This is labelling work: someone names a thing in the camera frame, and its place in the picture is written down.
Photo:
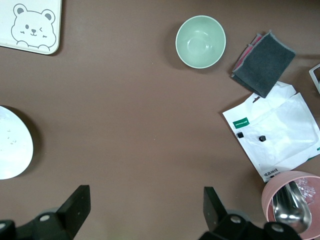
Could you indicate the dark grey folded cloth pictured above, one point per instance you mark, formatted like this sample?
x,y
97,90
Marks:
x,y
265,62

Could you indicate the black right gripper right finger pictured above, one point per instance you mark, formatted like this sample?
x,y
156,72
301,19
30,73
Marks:
x,y
217,220

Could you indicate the round white plate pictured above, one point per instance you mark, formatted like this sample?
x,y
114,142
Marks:
x,y
12,142

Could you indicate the metal spoon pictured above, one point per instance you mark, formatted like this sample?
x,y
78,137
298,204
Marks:
x,y
292,212

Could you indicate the white plastic bag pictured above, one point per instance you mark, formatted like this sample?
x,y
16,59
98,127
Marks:
x,y
275,140

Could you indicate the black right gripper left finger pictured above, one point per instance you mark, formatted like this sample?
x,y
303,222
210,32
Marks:
x,y
72,210

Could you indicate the cream bear print tray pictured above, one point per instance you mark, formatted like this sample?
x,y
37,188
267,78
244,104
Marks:
x,y
32,10

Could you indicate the small black cube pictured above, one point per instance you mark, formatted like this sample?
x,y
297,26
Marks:
x,y
262,138
240,135

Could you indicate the pale green bowl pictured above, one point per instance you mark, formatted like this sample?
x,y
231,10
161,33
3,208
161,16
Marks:
x,y
200,42

